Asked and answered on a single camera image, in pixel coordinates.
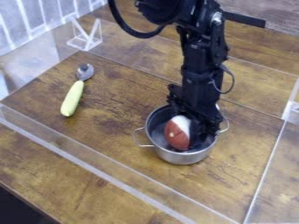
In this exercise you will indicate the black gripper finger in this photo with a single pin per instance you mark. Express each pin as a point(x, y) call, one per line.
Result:
point(180, 109)
point(202, 129)

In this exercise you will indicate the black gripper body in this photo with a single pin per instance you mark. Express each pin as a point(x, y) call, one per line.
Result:
point(197, 96)

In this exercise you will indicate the red white plush mushroom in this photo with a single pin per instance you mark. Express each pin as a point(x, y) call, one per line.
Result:
point(177, 132)

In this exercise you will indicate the silver metal pot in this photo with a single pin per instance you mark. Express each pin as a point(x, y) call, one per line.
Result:
point(166, 152)

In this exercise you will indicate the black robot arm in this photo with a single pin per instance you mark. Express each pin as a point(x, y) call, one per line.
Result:
point(200, 20)

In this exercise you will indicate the black bar on table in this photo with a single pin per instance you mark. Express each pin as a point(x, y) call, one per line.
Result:
point(246, 19)

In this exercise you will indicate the clear acrylic triangle stand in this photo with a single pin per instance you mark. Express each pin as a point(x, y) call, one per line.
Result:
point(85, 41)

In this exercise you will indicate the clear acrylic barrier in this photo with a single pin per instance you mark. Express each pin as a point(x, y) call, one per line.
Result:
point(178, 205)

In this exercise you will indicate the yellow-green handled spoon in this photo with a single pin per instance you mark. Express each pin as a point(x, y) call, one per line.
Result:
point(73, 98)

